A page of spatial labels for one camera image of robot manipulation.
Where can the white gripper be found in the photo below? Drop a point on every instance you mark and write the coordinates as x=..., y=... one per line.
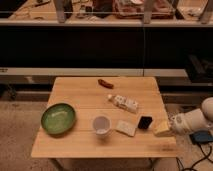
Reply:
x=179, y=125

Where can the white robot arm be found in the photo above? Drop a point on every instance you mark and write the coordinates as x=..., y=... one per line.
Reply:
x=199, y=119

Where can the black eraser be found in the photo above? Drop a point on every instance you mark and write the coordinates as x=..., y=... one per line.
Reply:
x=145, y=122

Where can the white plastic bottle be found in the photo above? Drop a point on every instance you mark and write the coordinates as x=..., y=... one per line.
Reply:
x=123, y=103

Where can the white sponge block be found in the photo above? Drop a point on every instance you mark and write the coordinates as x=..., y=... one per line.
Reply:
x=126, y=128

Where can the blue box on floor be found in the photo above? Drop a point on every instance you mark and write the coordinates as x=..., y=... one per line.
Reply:
x=201, y=137

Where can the white cup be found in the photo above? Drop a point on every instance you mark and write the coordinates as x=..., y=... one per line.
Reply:
x=101, y=125

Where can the brown sausage toy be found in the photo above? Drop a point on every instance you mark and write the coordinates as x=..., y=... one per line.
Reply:
x=105, y=84

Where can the wooden table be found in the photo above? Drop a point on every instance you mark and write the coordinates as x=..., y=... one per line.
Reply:
x=99, y=110

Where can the green bowl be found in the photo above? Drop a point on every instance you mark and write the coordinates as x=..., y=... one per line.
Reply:
x=58, y=118

